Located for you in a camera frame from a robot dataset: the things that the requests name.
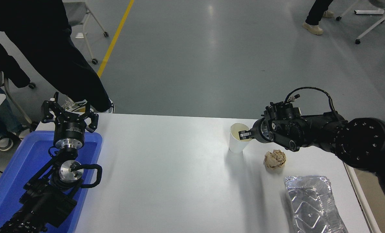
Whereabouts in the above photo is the white wheeled chair base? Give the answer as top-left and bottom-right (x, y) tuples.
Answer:
(336, 0), (385, 45)

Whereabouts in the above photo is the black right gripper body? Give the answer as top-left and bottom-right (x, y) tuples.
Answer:
(250, 118), (265, 143)

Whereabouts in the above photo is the white paper cup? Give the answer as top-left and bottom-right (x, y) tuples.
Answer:
(229, 123), (252, 153)

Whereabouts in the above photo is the large pale bin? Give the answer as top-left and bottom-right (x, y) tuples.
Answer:
(343, 162), (385, 233)

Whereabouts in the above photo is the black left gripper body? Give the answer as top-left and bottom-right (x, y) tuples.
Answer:
(53, 113), (88, 142)

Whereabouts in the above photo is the silver foil tray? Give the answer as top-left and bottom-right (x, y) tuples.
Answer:
(284, 176), (349, 233)

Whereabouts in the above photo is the grey wheeled chair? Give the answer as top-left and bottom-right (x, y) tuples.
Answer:
(63, 2), (110, 64)
(0, 65), (39, 127)

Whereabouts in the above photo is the blue plastic tray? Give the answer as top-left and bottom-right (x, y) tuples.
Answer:
(0, 130), (103, 233)

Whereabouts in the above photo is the person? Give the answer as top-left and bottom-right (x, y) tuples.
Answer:
(0, 78), (31, 151)
(0, 0), (115, 114)
(302, 0), (335, 35)

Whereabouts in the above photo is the crumpled tan paper ball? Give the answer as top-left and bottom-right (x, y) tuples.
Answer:
(264, 150), (286, 169)

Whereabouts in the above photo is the black jacket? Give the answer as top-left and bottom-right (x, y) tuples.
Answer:
(0, 31), (31, 88)

